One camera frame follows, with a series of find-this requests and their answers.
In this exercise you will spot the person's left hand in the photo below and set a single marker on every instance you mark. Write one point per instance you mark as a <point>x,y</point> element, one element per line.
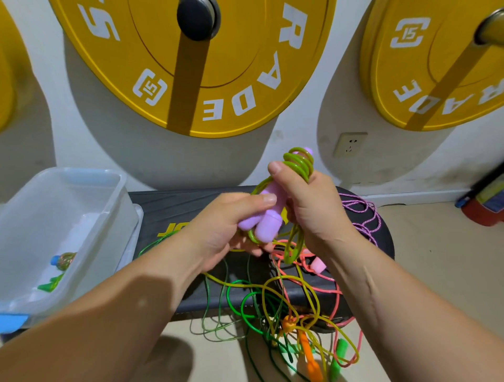
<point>220,228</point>

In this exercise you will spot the person's right hand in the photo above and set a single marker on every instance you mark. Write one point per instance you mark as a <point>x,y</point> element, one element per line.
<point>323,216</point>

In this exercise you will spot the clear plastic storage bin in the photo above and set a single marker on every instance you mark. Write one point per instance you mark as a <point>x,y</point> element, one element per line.
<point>55,224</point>

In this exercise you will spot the person's left forearm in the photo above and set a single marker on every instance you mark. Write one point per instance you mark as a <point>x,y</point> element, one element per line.
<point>86,327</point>

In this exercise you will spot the person's right forearm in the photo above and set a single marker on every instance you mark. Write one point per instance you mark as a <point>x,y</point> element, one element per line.
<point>433,315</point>

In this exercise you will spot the black aerobic step platform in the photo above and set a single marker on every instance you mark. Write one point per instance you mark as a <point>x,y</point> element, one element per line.
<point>165,205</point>

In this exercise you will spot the translucent plastic lid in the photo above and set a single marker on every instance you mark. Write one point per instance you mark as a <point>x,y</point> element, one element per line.
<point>135,232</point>

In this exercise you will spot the large yellow weight plate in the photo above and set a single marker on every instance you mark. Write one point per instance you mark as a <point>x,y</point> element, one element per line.
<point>260,71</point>

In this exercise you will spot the red fire extinguisher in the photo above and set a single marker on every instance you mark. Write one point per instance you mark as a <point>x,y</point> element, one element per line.
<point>484,205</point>

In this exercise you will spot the black plate peg cap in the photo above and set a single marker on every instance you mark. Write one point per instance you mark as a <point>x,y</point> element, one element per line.
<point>197,17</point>

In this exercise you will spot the blue plastic piece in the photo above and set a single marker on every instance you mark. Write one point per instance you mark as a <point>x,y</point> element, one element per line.
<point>12,323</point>

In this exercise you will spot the white wall socket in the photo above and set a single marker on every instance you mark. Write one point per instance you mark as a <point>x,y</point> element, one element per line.
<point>350,145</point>

